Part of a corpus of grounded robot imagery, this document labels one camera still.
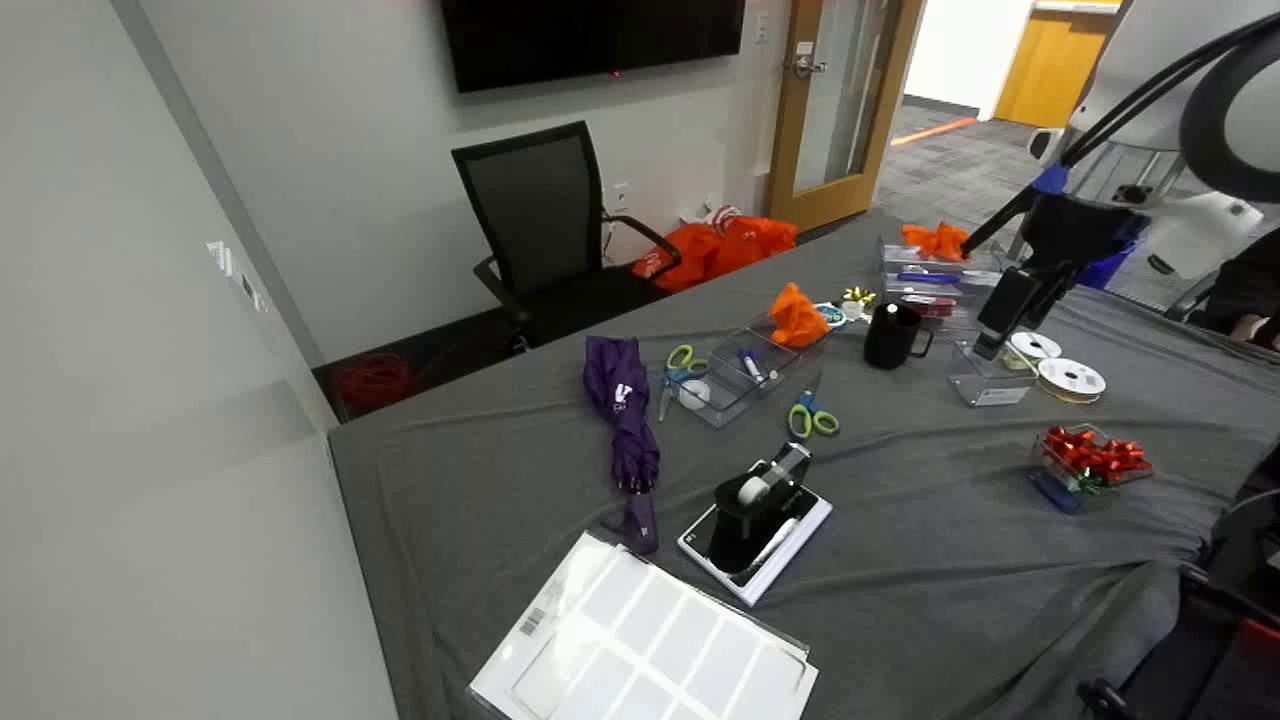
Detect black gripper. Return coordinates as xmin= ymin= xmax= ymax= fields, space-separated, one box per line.
xmin=967 ymin=259 xmax=1073 ymax=364

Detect black tape dispenser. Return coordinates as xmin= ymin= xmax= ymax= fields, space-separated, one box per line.
xmin=705 ymin=440 xmax=820 ymax=574

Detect white tape roll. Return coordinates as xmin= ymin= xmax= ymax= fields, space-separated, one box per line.
xmin=1001 ymin=326 xmax=1069 ymax=379
xmin=1032 ymin=352 xmax=1113 ymax=407

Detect small clear plastic box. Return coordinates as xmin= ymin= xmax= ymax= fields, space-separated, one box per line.
xmin=946 ymin=364 xmax=1037 ymax=411

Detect clear plastic bags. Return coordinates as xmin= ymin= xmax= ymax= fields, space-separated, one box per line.
xmin=877 ymin=256 xmax=1009 ymax=321

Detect black mug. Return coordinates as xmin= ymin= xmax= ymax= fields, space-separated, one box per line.
xmin=860 ymin=296 xmax=945 ymax=375

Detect orange fabric piece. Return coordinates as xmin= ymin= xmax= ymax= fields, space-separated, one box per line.
xmin=896 ymin=221 xmax=970 ymax=268

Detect yellow clips bundle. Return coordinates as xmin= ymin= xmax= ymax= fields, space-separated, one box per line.
xmin=832 ymin=282 xmax=884 ymax=333

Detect grey tablecloth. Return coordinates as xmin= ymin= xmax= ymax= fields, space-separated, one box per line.
xmin=324 ymin=209 xmax=1280 ymax=720

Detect wooden door with glass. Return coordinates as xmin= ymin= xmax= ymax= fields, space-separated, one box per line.
xmin=763 ymin=0 xmax=930 ymax=239

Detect clear plastic case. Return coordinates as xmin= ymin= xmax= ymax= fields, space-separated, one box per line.
xmin=668 ymin=336 xmax=803 ymax=437

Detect yellow wooden cabinet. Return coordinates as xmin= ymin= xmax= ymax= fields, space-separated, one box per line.
xmin=987 ymin=0 xmax=1118 ymax=134

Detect orange bag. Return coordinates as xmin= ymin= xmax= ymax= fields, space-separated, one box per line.
xmin=628 ymin=210 xmax=803 ymax=298

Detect white box with black print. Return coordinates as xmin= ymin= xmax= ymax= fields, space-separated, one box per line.
xmin=670 ymin=478 xmax=839 ymax=612

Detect white label sheets pack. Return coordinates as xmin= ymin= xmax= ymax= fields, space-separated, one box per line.
xmin=463 ymin=527 xmax=824 ymax=720

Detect black mesh office chair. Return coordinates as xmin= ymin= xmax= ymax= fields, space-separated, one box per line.
xmin=449 ymin=117 xmax=687 ymax=356

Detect green handled scissors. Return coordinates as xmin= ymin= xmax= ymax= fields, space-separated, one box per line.
xmin=652 ymin=340 xmax=712 ymax=425
xmin=784 ymin=375 xmax=846 ymax=445

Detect black robot cable hose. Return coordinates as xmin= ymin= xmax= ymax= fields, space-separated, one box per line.
xmin=961 ymin=7 xmax=1280 ymax=259

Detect black wall television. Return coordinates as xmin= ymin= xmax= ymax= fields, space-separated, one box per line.
xmin=436 ymin=0 xmax=751 ymax=94

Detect white wall outlet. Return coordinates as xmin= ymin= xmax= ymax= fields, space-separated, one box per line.
xmin=203 ymin=237 xmax=267 ymax=314

